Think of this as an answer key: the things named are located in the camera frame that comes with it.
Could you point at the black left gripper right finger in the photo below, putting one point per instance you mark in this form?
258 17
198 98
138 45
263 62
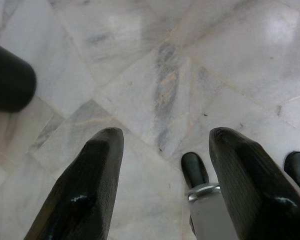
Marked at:
255 190

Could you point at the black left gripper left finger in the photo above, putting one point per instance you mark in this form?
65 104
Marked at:
85 190

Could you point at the silver robot left lower leg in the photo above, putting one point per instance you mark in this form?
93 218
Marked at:
207 215

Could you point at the black rounded cylinder object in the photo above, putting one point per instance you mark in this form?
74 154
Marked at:
7 80

